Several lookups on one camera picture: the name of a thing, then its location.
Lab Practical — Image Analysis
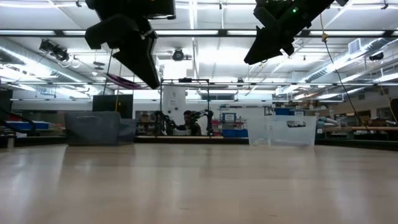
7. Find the black monitor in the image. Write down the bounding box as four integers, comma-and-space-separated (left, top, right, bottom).
92, 94, 134, 120

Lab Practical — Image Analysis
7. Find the grey translucent plastic bin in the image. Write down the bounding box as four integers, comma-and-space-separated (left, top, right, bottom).
64, 111, 137, 146

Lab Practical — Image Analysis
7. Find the black ceiling camera rig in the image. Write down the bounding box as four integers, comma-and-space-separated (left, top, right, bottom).
39, 39, 71, 63

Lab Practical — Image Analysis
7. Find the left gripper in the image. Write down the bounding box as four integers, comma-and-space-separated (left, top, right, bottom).
85, 0, 177, 90

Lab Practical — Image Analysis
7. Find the white pillar cabinet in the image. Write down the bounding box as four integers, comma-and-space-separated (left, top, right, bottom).
161, 84, 187, 136

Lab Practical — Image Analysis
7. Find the yellow hanging cable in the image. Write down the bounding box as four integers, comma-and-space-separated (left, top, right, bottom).
113, 90, 121, 113

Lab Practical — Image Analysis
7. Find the black overhead camera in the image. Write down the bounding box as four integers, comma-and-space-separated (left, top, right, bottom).
172, 48, 185, 62

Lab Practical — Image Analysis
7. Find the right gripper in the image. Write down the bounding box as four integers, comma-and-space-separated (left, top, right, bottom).
244, 0, 349, 65

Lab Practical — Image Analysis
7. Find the blue storage bin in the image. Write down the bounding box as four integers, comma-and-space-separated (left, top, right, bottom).
2, 120, 50, 131
222, 128, 249, 138

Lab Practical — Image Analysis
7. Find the person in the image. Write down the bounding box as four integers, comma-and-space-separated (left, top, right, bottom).
177, 110, 203, 137

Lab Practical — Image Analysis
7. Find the background wooden table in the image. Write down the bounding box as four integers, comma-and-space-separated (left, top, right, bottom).
323, 126, 398, 132

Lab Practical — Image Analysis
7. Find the iridescent purple teal spoon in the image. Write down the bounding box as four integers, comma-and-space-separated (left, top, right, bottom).
104, 73, 143, 90

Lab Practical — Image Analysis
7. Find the black hanging cable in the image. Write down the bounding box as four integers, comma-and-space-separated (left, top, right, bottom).
319, 12, 371, 132

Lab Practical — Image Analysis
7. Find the silver ventilation duct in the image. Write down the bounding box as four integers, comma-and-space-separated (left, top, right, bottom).
300, 37, 398, 85
0, 37, 103, 94

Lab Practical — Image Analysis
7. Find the clear bin with handle cutout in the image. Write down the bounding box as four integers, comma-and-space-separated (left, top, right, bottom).
247, 114, 317, 147

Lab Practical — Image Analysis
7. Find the background black station frame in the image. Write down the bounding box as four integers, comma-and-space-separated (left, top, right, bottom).
159, 77, 211, 138

